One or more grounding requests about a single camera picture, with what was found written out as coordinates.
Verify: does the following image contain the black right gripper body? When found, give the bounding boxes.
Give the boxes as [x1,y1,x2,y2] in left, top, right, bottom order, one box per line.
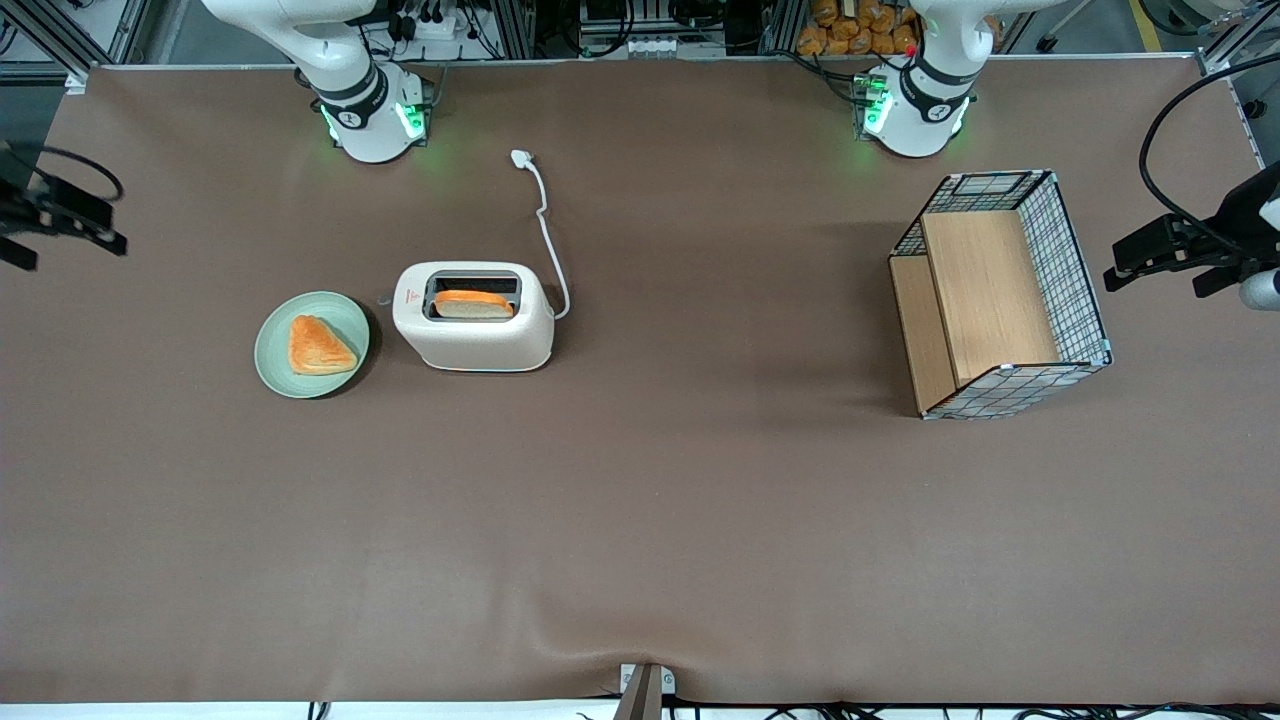
[0,152,47,237]

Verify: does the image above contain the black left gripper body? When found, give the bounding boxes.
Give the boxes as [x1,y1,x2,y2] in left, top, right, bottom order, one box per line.
[1213,165,1280,273]

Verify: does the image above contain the white two-slot toaster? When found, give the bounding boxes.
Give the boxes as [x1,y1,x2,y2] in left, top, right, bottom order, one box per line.
[378,261,556,374]

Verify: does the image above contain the wooden shelf insert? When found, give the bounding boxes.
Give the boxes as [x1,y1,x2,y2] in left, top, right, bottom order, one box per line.
[890,210,1063,414]

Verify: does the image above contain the pale green round plate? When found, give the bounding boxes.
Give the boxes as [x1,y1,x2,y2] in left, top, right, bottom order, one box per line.
[254,291,372,400]

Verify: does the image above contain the triangular orange pastry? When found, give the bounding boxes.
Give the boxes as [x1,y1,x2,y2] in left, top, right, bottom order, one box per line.
[288,315,359,377]

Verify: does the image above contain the bag of bread rolls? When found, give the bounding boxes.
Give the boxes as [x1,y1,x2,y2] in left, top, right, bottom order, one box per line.
[796,0,921,58]

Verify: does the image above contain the white power strip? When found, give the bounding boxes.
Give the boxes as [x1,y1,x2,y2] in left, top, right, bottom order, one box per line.
[385,0,473,41]

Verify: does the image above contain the bread slice with orange crust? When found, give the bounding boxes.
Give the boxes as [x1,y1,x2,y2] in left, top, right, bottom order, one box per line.
[434,289,517,321]

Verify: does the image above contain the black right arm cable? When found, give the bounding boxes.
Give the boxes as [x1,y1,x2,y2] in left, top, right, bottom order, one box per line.
[0,144,124,203]

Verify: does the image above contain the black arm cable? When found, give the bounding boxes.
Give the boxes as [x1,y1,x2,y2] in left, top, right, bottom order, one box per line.
[1139,53,1280,251]
[0,144,124,203]

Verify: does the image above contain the wire grid basket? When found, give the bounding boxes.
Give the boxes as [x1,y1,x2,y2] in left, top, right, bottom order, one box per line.
[888,169,1114,421]

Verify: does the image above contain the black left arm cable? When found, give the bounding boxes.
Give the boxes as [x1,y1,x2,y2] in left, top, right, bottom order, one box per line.
[1139,53,1280,251]

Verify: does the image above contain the white toaster power cable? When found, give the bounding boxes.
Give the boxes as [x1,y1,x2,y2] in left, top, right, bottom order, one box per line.
[510,149,573,321]

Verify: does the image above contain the metal table edge bracket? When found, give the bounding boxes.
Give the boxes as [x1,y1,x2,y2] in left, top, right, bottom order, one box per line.
[617,662,677,720]

